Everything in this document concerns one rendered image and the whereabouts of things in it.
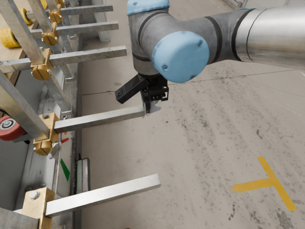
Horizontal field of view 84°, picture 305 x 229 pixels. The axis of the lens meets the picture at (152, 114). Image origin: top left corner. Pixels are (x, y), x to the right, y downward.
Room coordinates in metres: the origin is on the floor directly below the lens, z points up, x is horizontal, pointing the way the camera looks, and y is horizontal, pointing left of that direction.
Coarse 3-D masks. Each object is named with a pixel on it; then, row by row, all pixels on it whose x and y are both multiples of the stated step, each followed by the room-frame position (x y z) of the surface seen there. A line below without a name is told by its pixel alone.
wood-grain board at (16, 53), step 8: (16, 0) 1.40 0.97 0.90; (24, 0) 1.40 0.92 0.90; (0, 16) 1.11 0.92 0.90; (0, 24) 1.00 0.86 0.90; (32, 24) 1.00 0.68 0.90; (0, 48) 0.74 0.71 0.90; (8, 48) 0.74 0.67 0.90; (16, 48) 0.74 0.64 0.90; (0, 56) 0.67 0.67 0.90; (8, 56) 0.67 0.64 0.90; (16, 56) 0.67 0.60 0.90; (24, 56) 0.71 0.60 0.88; (16, 72) 0.58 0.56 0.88; (0, 112) 0.36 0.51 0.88
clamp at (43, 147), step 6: (54, 114) 0.37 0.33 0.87; (42, 120) 0.34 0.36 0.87; (48, 120) 0.34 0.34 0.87; (54, 120) 0.35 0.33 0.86; (48, 126) 0.32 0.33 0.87; (54, 132) 0.31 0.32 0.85; (48, 138) 0.27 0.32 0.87; (54, 138) 0.29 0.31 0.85; (36, 144) 0.25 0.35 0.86; (42, 144) 0.25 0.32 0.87; (48, 144) 0.25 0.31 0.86; (36, 150) 0.24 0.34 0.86; (42, 150) 0.24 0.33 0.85; (48, 150) 0.24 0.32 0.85
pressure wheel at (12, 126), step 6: (0, 120) 0.31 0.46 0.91; (6, 120) 0.31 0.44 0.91; (12, 120) 0.31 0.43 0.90; (0, 126) 0.29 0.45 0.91; (6, 126) 0.29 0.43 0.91; (12, 126) 0.29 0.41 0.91; (18, 126) 0.29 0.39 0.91; (0, 132) 0.27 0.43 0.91; (6, 132) 0.27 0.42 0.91; (12, 132) 0.27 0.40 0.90; (18, 132) 0.28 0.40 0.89; (24, 132) 0.29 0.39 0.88; (0, 138) 0.26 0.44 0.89; (6, 138) 0.26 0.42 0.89; (12, 138) 0.26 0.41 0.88
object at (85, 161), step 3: (84, 159) 0.28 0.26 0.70; (87, 159) 0.28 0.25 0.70; (84, 162) 0.27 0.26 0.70; (87, 162) 0.27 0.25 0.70; (84, 165) 0.26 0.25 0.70; (87, 165) 0.26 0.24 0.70; (84, 168) 0.25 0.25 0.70; (87, 168) 0.25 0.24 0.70; (84, 171) 0.23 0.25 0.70; (87, 171) 0.23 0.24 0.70; (84, 174) 0.22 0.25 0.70; (87, 174) 0.22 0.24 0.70; (84, 177) 0.21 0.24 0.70; (87, 177) 0.21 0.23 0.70; (84, 180) 0.20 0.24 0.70; (87, 180) 0.20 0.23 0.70; (84, 183) 0.19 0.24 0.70; (87, 183) 0.19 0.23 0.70; (84, 186) 0.18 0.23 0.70; (87, 186) 0.18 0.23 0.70; (84, 189) 0.17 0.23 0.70; (87, 189) 0.17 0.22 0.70
